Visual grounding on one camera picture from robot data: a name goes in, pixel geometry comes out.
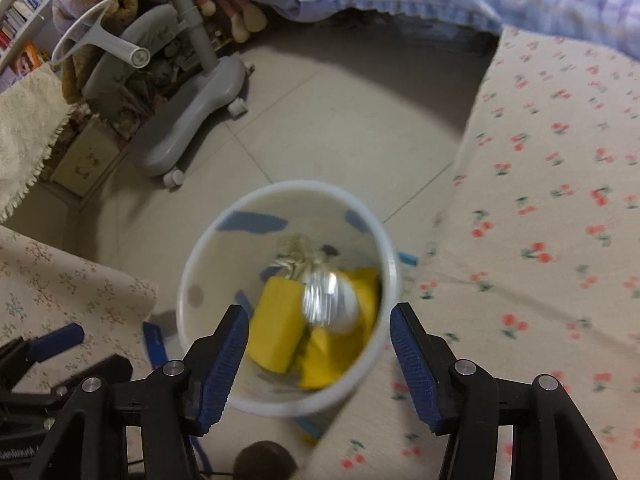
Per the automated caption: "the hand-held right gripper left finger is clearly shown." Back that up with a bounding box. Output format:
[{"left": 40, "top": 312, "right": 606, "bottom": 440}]
[{"left": 30, "top": 304, "right": 251, "bottom": 480}]

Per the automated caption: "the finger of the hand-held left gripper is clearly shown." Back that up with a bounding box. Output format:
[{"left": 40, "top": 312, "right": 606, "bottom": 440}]
[
  {"left": 0, "top": 323, "right": 86, "bottom": 391},
  {"left": 50, "top": 354, "right": 135, "bottom": 398}
]

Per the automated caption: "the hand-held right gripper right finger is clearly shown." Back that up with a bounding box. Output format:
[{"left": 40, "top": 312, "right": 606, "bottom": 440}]
[{"left": 389, "top": 302, "right": 618, "bottom": 480}]

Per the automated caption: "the small yellow snack wrapper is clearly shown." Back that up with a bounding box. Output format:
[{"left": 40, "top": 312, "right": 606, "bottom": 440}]
[{"left": 248, "top": 277, "right": 307, "bottom": 373}]

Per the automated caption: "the large yellow snack wrapper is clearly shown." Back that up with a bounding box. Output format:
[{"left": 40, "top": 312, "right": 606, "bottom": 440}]
[{"left": 300, "top": 267, "right": 381, "bottom": 391}]

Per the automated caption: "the white plastic yogurt bottle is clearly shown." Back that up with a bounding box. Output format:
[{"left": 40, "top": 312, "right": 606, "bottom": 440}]
[{"left": 300, "top": 270, "right": 362, "bottom": 335}]

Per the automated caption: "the white paper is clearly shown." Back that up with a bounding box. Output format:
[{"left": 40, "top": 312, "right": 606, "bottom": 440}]
[{"left": 270, "top": 232, "right": 341, "bottom": 281}]

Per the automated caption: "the white bin with blue tape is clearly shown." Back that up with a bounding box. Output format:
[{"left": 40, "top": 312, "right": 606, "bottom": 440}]
[{"left": 177, "top": 180, "right": 402, "bottom": 418}]

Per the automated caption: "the floral print cloth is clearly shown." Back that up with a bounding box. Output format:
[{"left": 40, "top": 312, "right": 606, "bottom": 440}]
[{"left": 0, "top": 225, "right": 161, "bottom": 401}]

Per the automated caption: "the dark round object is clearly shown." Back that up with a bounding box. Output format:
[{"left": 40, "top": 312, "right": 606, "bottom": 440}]
[{"left": 235, "top": 440, "right": 297, "bottom": 480}]

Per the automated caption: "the cardboard box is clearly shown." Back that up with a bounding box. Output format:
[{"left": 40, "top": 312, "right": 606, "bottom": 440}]
[{"left": 50, "top": 120, "right": 131, "bottom": 198}]

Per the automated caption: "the beige fringed towel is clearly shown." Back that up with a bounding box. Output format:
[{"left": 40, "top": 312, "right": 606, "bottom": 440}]
[{"left": 0, "top": 62, "right": 73, "bottom": 223}]

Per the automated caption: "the grey rolling chair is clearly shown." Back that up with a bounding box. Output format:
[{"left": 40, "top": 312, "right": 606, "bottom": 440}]
[{"left": 50, "top": 0, "right": 251, "bottom": 188}]

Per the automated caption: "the white bookshelf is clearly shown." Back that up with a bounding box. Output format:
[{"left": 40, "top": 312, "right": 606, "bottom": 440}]
[{"left": 0, "top": 0, "right": 60, "bottom": 92}]

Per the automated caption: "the row of books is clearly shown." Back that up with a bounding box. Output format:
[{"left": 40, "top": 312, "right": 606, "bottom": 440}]
[{"left": 0, "top": 0, "right": 57, "bottom": 86}]

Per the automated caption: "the pink plush toy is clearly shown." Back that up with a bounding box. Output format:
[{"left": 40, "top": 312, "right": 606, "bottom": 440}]
[{"left": 192, "top": 0, "right": 268, "bottom": 43}]

